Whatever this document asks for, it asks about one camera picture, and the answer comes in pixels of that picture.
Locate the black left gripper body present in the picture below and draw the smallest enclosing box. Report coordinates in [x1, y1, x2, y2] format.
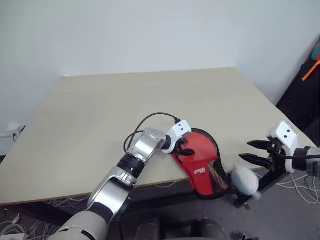
[172, 138, 185, 158]

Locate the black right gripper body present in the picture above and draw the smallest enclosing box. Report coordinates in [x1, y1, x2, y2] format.
[265, 138, 288, 171]

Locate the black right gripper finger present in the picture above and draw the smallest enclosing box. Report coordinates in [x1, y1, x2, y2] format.
[246, 140, 272, 151]
[238, 152, 271, 169]

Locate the red table tennis paddle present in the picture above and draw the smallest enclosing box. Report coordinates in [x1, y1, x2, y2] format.
[181, 131, 230, 194]

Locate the black mesh paddle case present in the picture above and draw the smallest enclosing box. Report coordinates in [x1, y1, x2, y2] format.
[170, 128, 231, 201]

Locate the white ping pong ball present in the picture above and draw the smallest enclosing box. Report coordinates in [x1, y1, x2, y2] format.
[230, 166, 262, 199]

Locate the black cabinet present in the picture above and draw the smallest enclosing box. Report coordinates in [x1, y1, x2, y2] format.
[276, 59, 320, 148]

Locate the small black floor device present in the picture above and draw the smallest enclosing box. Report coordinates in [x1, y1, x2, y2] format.
[231, 231, 260, 240]

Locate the dark rounded shape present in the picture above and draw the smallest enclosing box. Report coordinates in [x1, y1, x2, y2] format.
[194, 217, 227, 240]
[135, 216, 161, 240]

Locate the white power strip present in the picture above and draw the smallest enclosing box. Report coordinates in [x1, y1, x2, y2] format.
[0, 122, 27, 141]

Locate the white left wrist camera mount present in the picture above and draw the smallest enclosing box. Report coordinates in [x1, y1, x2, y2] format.
[159, 119, 193, 155]

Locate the black table frame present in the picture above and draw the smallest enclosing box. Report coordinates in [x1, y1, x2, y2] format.
[0, 166, 292, 233]

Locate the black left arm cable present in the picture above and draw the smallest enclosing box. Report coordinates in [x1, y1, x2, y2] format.
[123, 112, 181, 153]

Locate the white floor cable bundle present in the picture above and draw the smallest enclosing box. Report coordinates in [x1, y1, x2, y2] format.
[277, 172, 320, 206]

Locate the orange strap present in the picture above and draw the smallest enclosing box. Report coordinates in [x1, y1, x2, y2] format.
[301, 59, 320, 82]

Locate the white floor cable tangle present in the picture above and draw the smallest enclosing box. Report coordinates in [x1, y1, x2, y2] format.
[0, 194, 91, 240]

